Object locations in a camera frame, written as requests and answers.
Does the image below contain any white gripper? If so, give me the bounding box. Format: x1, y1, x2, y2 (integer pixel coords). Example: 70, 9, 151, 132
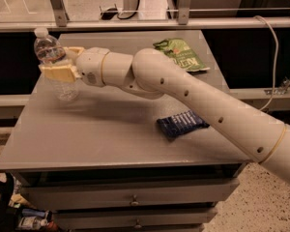
39, 46, 110, 87

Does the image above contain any clear plastic water bottle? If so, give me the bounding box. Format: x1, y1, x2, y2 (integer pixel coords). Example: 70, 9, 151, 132
34, 28, 78, 102

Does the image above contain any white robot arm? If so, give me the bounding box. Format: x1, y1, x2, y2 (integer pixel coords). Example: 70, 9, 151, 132
37, 46, 290, 185

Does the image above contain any bottle on floor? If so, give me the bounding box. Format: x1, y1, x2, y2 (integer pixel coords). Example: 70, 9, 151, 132
17, 217, 48, 230

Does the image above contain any grey drawer cabinet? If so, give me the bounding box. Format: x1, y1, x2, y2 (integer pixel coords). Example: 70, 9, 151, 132
0, 29, 264, 232

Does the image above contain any green chip bag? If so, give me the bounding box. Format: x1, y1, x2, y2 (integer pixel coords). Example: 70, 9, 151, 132
154, 38, 209, 73

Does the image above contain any blue snack packet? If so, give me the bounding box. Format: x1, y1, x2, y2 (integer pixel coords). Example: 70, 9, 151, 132
157, 110, 210, 139

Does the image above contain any upper drawer knob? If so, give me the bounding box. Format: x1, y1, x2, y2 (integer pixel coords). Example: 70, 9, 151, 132
130, 195, 139, 207

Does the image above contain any drawer knob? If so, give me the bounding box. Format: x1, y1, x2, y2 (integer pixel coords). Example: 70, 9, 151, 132
130, 195, 139, 207
133, 219, 142, 229

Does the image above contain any lower drawer knob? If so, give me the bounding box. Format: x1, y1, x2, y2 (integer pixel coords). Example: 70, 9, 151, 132
133, 219, 142, 229

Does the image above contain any white cable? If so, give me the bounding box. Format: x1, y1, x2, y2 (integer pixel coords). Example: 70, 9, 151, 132
254, 14, 280, 113

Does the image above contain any metal frame railing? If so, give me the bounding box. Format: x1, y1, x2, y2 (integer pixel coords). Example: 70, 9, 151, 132
0, 0, 290, 32

